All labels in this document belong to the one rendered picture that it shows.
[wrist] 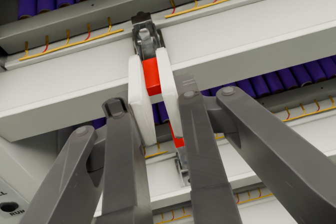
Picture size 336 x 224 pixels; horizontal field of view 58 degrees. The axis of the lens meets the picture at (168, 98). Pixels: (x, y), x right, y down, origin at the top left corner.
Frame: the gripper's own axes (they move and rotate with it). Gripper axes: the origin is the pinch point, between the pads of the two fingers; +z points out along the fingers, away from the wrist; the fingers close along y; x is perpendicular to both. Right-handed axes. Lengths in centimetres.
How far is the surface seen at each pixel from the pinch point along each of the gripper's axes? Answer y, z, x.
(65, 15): -6.8, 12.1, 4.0
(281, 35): 11.1, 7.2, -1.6
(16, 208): -20.3, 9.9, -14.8
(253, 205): 9.4, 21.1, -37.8
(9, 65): -13.1, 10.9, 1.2
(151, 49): 0.3, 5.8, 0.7
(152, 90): -0.2, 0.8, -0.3
